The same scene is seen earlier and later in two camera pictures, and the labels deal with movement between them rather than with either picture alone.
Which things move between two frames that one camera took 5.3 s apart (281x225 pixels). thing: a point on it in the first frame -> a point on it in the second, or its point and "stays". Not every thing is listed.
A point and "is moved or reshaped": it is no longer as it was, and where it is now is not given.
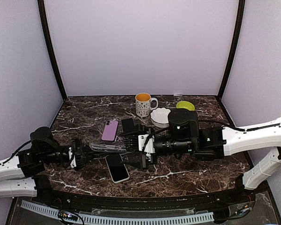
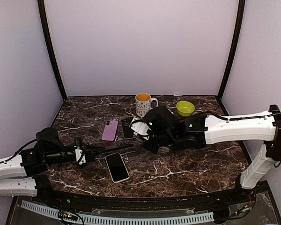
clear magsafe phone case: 107,148 is moved or reshaped
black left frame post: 41,9 stays
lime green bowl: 185,105 stays
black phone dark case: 110,131 stays
